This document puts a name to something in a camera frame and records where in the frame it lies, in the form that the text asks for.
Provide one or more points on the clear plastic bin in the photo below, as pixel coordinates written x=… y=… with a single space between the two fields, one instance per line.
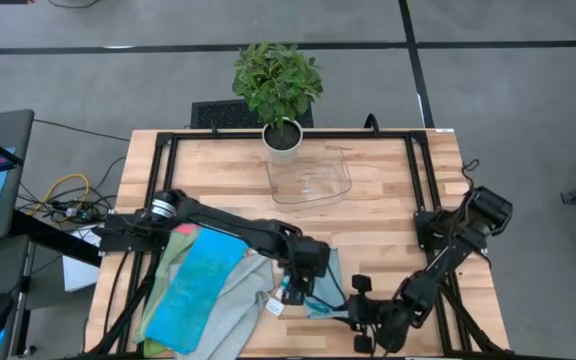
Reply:
x=313 y=180

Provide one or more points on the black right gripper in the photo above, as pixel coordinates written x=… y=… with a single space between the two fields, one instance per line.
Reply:
x=385 y=320

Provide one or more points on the pale green-edged towel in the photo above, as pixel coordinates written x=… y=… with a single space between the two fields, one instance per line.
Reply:
x=168 y=270

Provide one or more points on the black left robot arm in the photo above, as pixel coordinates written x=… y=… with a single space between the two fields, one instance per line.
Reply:
x=228 y=225

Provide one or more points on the bright blue terry towel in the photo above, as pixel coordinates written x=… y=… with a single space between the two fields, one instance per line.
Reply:
x=198 y=290

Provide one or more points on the light blue teal-edged towel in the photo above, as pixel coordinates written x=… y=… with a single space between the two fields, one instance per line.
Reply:
x=320 y=292

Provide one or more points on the black floor vent grille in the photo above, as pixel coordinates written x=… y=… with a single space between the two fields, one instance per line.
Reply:
x=228 y=115

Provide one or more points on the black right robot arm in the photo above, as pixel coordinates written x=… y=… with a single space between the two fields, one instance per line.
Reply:
x=458 y=245

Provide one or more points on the white plant pot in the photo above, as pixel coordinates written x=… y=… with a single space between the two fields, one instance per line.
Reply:
x=283 y=137

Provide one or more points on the grey waffle towel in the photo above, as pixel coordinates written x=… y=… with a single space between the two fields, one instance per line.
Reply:
x=238 y=305

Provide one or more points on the black metal table frame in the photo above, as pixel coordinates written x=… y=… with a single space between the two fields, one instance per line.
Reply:
x=343 y=135

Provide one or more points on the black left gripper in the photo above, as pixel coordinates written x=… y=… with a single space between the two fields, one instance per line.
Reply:
x=305 y=265

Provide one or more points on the white paper tag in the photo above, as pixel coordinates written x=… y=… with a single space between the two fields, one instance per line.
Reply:
x=274 y=306

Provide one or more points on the green leafy plant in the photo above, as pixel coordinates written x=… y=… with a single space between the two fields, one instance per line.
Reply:
x=278 y=80

